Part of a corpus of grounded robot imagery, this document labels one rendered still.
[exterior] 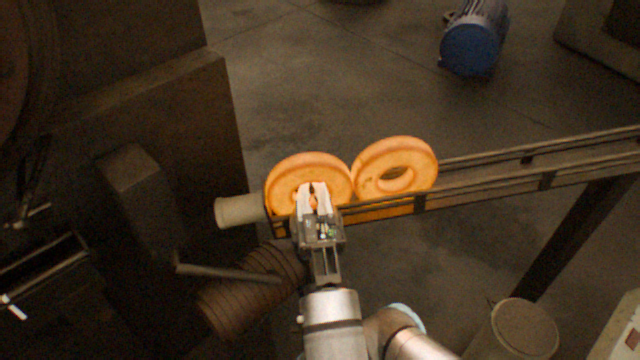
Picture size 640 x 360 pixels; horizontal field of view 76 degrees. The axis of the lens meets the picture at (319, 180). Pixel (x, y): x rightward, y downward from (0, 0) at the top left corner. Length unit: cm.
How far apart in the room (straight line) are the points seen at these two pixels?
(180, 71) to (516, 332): 77
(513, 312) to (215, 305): 57
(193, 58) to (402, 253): 103
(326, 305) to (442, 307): 89
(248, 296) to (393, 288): 72
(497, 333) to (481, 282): 68
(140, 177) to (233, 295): 30
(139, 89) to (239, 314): 45
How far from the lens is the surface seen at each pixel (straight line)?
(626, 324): 87
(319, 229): 65
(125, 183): 70
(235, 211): 75
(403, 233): 159
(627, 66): 280
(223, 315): 84
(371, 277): 147
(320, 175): 70
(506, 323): 89
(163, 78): 77
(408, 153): 72
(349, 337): 61
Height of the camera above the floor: 126
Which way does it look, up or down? 47 degrees down
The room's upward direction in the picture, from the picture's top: straight up
